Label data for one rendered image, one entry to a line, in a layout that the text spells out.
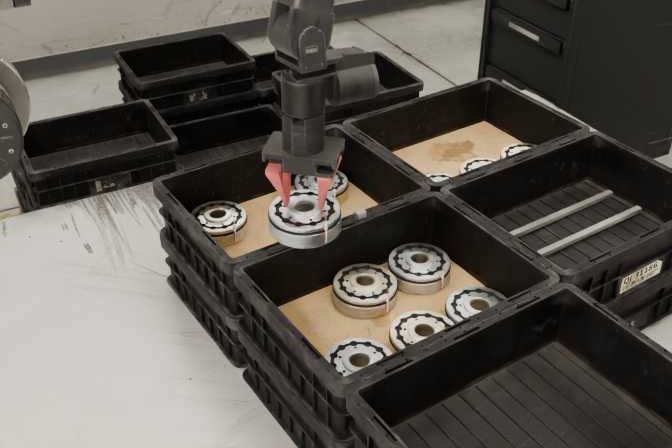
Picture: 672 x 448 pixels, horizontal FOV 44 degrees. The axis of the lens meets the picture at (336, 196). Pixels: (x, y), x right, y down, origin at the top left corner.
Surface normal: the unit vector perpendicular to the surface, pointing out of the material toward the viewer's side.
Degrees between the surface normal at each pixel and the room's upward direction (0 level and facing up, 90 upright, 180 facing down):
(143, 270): 0
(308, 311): 0
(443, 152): 0
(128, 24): 90
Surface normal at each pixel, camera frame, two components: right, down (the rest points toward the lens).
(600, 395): 0.00, -0.84
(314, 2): 0.41, 0.35
